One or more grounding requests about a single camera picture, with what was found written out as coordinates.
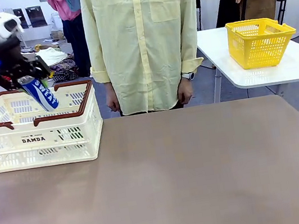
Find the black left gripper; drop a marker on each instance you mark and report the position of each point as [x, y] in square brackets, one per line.
[6, 62]

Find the blue Pocari Sweat can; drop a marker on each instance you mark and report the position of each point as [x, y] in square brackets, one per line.
[46, 97]

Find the person's right forearm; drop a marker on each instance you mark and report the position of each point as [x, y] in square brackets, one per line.
[110, 87]

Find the cream shopping basket brown rim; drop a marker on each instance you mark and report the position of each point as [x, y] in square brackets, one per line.
[27, 133]

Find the yellow plastic basket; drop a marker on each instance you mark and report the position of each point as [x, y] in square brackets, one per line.
[255, 64]

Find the person's right hand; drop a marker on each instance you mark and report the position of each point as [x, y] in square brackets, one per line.
[113, 102]

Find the person's left hand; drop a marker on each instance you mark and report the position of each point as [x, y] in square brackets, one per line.
[185, 90]

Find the white cloth heap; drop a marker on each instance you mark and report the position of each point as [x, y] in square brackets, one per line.
[53, 54]

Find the open cardboard box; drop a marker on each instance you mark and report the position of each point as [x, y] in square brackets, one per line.
[48, 45]

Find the dark patterned cloth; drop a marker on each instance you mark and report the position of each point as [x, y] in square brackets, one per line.
[64, 71]

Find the person in pink top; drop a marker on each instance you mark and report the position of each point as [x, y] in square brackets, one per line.
[60, 6]

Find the person in yellow shirt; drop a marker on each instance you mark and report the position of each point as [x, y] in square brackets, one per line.
[142, 47]

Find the white wristwatch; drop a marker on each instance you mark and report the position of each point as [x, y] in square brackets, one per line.
[188, 76]

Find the white side table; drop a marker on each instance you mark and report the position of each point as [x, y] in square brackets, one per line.
[220, 58]

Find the narrow black wall panel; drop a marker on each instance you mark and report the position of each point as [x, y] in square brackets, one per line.
[22, 18]

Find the wide black wall panel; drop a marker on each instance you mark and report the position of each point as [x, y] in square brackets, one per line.
[37, 16]

